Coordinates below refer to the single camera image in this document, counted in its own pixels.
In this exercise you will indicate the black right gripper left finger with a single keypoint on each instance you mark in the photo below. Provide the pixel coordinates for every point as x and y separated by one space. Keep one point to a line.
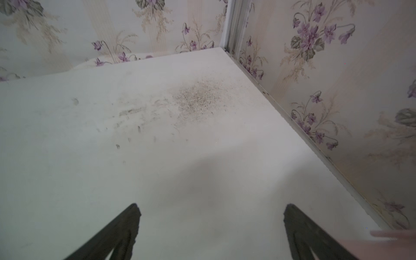
116 240

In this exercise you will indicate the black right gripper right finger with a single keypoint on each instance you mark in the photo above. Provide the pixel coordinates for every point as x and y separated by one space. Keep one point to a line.
309 241

